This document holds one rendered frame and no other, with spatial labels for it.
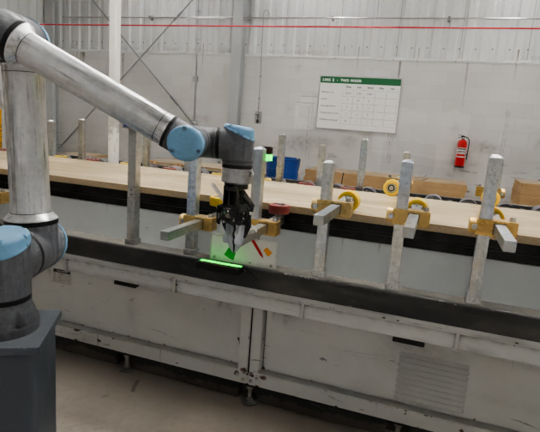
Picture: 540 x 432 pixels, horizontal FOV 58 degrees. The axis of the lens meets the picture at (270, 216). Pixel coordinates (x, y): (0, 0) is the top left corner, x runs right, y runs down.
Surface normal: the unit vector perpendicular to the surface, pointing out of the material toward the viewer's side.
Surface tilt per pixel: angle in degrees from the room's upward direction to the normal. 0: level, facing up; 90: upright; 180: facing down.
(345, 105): 90
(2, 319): 70
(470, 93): 90
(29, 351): 90
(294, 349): 90
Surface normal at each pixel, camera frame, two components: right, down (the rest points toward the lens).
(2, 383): 0.18, 0.20
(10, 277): 0.75, 0.18
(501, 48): -0.33, 0.15
